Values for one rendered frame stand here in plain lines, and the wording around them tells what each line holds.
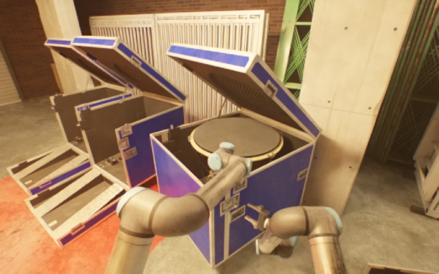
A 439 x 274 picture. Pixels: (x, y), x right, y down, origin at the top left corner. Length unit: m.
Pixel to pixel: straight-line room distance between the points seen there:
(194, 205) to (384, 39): 1.89
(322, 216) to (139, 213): 0.69
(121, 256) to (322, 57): 2.01
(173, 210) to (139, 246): 0.15
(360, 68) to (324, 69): 0.28
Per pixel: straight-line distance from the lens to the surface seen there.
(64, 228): 2.89
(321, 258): 0.98
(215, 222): 1.62
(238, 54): 1.34
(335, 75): 2.20
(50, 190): 3.40
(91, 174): 3.31
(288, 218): 0.98
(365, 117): 2.28
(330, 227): 1.00
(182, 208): 0.68
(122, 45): 2.35
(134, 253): 0.76
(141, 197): 0.72
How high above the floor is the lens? 1.89
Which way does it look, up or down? 27 degrees down
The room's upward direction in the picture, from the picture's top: straight up
